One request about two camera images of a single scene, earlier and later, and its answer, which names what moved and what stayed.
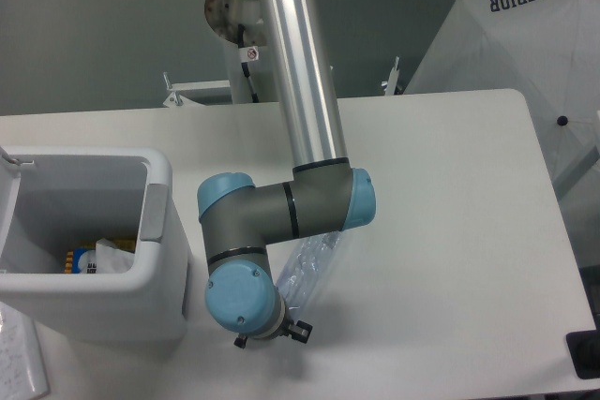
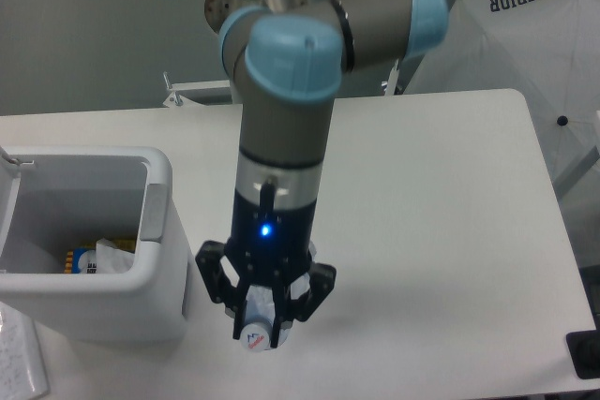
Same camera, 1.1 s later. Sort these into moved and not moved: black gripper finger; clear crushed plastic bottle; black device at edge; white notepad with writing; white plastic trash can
Moved: clear crushed plastic bottle; black gripper finger
Not moved: white plastic trash can; black device at edge; white notepad with writing
